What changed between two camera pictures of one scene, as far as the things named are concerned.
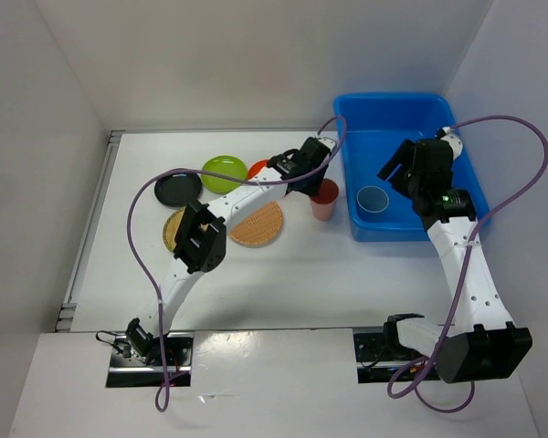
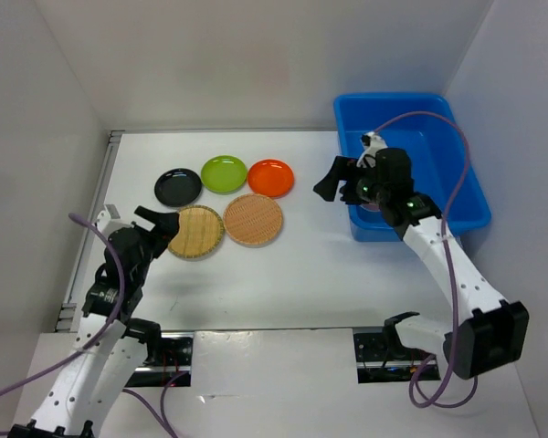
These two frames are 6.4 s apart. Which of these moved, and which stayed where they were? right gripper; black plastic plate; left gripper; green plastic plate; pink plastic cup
Moved: right gripper; pink plastic cup; left gripper
Stayed: green plastic plate; black plastic plate
